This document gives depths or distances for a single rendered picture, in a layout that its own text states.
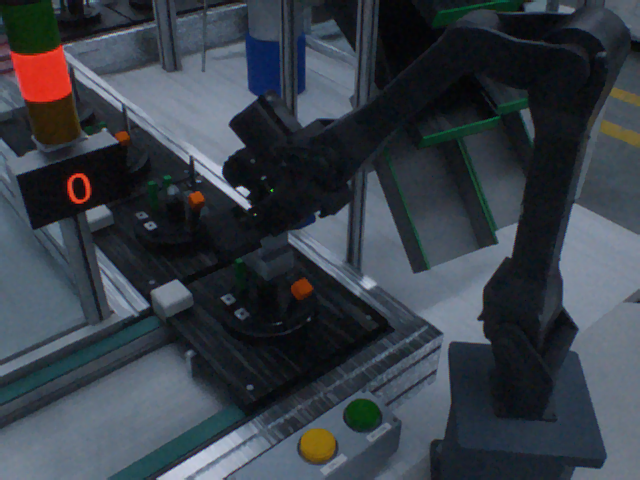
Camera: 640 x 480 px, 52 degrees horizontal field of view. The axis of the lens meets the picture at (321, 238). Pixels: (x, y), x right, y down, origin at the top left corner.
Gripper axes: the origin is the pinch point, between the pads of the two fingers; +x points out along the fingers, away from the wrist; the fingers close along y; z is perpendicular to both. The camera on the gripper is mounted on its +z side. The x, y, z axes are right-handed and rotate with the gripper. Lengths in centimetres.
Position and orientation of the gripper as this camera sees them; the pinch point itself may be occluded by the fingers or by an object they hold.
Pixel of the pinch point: (260, 226)
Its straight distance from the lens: 85.4
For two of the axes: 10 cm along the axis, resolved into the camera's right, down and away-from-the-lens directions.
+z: -4.8, -8.7, 0.8
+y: -7.7, 3.8, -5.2
